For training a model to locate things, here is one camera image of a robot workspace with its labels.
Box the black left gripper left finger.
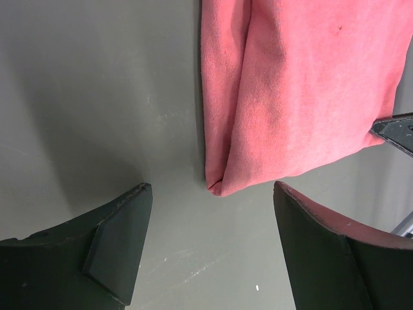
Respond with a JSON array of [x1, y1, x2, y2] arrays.
[[1, 183, 152, 309]]

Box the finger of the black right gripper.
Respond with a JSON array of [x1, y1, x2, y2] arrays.
[[370, 113, 413, 157]]

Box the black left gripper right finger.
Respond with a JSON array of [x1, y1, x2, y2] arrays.
[[274, 181, 412, 309]]

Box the salmon pink t shirt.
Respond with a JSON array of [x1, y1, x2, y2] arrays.
[[201, 1, 412, 196]]

